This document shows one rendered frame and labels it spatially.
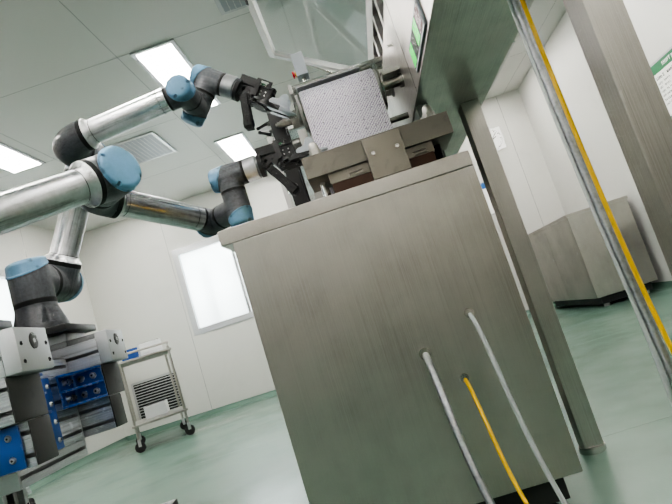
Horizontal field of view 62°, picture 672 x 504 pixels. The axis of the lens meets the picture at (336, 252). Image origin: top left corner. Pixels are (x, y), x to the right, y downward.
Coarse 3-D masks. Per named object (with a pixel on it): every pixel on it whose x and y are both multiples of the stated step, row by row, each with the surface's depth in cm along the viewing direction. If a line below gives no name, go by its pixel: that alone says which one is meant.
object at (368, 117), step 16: (336, 112) 169; (352, 112) 168; (368, 112) 168; (384, 112) 168; (320, 128) 169; (336, 128) 168; (352, 128) 168; (368, 128) 167; (384, 128) 167; (320, 144) 168; (336, 144) 168
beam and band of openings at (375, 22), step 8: (368, 0) 194; (376, 0) 181; (368, 8) 199; (376, 8) 193; (368, 16) 205; (376, 16) 196; (368, 24) 212; (376, 24) 196; (368, 32) 219; (376, 32) 209; (368, 40) 226; (376, 40) 211; (368, 48) 234; (376, 48) 213; (368, 56) 242; (376, 56) 226
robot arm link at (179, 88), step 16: (176, 80) 163; (144, 96) 166; (160, 96) 165; (176, 96) 163; (192, 96) 166; (112, 112) 166; (128, 112) 165; (144, 112) 166; (160, 112) 167; (64, 128) 166; (80, 128) 165; (96, 128) 166; (112, 128) 166; (128, 128) 168; (64, 144) 166; (80, 144) 166; (96, 144) 169; (64, 160) 170
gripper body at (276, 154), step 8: (288, 136) 166; (272, 144) 168; (280, 144) 167; (288, 144) 167; (256, 152) 168; (264, 152) 167; (272, 152) 167; (280, 152) 165; (288, 152) 166; (256, 160) 166; (264, 160) 170; (272, 160) 167; (280, 160) 166; (264, 168) 168; (280, 168) 167; (288, 168) 170; (264, 176) 168
